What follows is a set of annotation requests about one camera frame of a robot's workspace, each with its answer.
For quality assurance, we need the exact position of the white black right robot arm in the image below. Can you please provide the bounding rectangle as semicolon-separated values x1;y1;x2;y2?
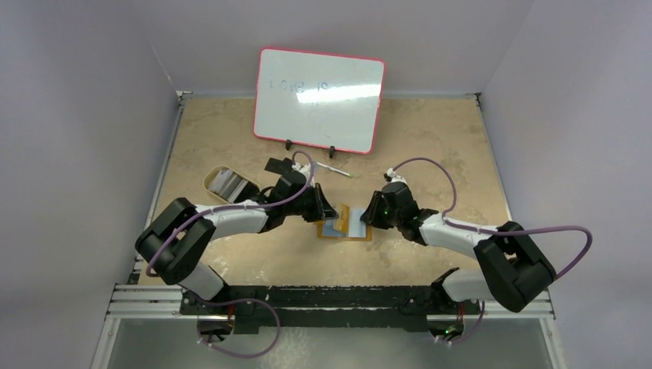
360;181;557;313

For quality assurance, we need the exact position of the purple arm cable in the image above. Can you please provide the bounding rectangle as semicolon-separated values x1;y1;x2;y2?
384;156;594;347
145;150;317;360

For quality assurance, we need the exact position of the beige oval plastic tray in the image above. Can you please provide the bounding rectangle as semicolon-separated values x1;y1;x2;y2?
203;165;261;204

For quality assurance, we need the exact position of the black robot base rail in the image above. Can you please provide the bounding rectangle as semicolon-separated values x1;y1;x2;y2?
180;285;480;334

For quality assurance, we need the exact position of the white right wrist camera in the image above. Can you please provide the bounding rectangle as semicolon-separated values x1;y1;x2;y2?
384;168;407;185

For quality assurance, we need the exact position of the yellow leather card holder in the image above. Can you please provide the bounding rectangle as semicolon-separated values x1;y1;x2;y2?
317;203;372;241

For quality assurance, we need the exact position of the pink framed whiteboard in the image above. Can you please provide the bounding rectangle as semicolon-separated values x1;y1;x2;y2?
253;48;386;155

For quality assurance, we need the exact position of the white marker pen green cap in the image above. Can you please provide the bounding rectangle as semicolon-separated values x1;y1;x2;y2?
316;162;353;178

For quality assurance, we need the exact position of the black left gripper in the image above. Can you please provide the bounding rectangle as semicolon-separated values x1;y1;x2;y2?
284;183;338;223

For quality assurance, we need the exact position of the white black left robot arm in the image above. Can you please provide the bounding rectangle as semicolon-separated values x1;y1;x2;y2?
135;170;339;314

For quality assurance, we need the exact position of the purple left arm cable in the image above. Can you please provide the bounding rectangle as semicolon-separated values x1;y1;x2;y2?
145;150;317;360

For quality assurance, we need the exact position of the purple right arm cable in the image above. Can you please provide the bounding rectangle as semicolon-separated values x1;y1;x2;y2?
384;156;594;347

